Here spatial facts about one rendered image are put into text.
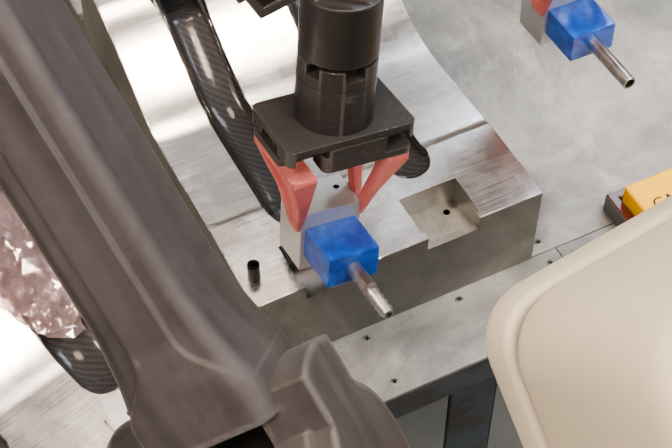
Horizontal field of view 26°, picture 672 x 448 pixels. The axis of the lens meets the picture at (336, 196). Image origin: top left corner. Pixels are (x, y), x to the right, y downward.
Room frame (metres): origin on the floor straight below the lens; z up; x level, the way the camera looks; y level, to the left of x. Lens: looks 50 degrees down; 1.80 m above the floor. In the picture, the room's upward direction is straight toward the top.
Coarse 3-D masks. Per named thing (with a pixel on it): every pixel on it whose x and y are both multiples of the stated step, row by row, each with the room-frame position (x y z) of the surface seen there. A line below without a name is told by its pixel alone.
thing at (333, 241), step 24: (336, 192) 0.71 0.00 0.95; (312, 216) 0.68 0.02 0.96; (336, 216) 0.69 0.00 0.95; (288, 240) 0.69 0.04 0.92; (312, 240) 0.67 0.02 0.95; (336, 240) 0.67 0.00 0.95; (360, 240) 0.67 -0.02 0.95; (312, 264) 0.66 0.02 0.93; (336, 264) 0.64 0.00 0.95; (360, 264) 0.65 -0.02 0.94; (360, 288) 0.63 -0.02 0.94; (384, 312) 0.60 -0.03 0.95
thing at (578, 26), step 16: (528, 0) 0.94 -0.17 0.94; (560, 0) 0.92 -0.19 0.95; (576, 0) 0.93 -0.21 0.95; (592, 0) 0.93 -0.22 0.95; (528, 16) 0.93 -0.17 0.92; (544, 16) 0.91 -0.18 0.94; (560, 16) 0.91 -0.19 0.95; (576, 16) 0.91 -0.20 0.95; (592, 16) 0.91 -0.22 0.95; (608, 16) 0.91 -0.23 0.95; (544, 32) 0.91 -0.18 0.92; (560, 32) 0.90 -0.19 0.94; (576, 32) 0.89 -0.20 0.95; (592, 32) 0.89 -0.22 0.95; (608, 32) 0.90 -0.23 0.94; (560, 48) 0.89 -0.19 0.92; (576, 48) 0.88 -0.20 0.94; (592, 48) 0.88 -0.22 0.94; (608, 64) 0.86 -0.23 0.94; (624, 80) 0.84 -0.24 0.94
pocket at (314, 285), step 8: (280, 248) 0.71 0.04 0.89; (288, 256) 0.71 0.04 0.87; (288, 264) 0.71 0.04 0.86; (296, 272) 0.70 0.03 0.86; (304, 272) 0.70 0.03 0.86; (312, 272) 0.70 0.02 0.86; (304, 280) 0.69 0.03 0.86; (312, 280) 0.69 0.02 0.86; (320, 280) 0.69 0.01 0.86; (312, 288) 0.68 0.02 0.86; (320, 288) 0.68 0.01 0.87; (328, 288) 0.68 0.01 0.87
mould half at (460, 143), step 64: (64, 0) 1.04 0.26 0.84; (128, 0) 0.94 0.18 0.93; (384, 0) 0.98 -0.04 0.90; (128, 64) 0.89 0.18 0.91; (256, 64) 0.90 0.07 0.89; (384, 64) 0.91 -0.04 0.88; (192, 128) 0.84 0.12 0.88; (448, 128) 0.83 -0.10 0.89; (192, 192) 0.76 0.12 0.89; (384, 192) 0.76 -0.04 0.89; (512, 192) 0.76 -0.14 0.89; (256, 256) 0.70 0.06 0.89; (384, 256) 0.70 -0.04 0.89; (448, 256) 0.72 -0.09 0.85; (512, 256) 0.75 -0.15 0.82; (320, 320) 0.67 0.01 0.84
